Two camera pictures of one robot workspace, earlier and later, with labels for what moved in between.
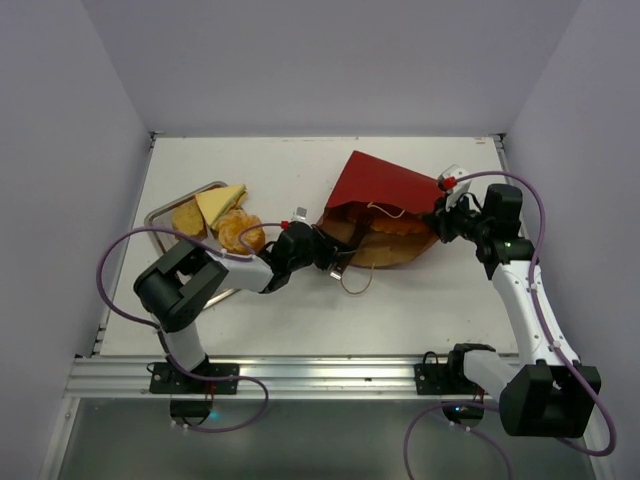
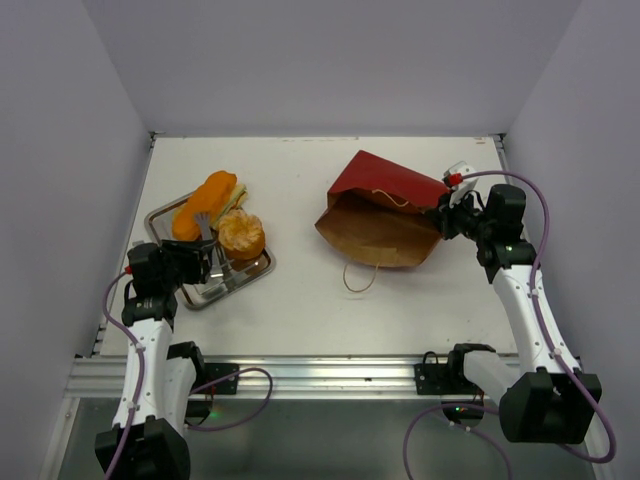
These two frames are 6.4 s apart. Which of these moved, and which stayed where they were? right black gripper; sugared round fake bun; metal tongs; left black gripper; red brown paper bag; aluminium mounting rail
Moved: metal tongs; left black gripper
Stayed: aluminium mounting rail; red brown paper bag; right black gripper; sugared round fake bun
